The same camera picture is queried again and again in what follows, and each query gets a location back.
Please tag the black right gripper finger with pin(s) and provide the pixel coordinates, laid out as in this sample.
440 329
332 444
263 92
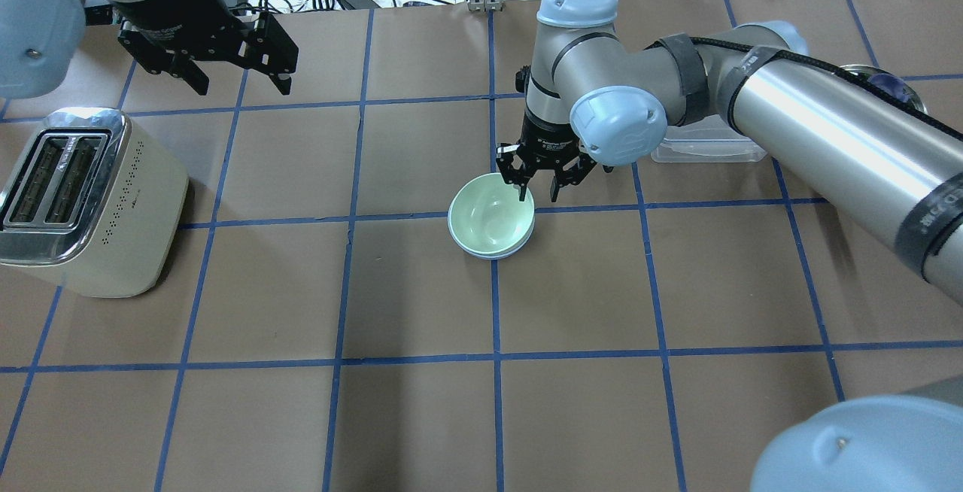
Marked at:
518 177
563 178

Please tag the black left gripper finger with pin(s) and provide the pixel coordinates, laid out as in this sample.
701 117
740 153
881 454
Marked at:
159 60
271 51

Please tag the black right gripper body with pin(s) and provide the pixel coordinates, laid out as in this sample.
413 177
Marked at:
548 143

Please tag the green ceramic bowl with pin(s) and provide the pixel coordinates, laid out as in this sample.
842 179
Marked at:
487 198

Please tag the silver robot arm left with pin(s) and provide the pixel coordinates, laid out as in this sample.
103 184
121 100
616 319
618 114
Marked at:
40 37

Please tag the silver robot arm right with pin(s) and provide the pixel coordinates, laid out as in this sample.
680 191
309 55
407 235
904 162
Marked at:
890 167

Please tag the clear plastic container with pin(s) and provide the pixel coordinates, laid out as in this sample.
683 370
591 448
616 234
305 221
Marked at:
711 142

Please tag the cream chrome toaster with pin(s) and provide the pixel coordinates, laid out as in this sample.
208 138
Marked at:
93 204

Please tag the blue saucepan with lid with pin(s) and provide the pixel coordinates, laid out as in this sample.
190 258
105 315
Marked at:
889 83

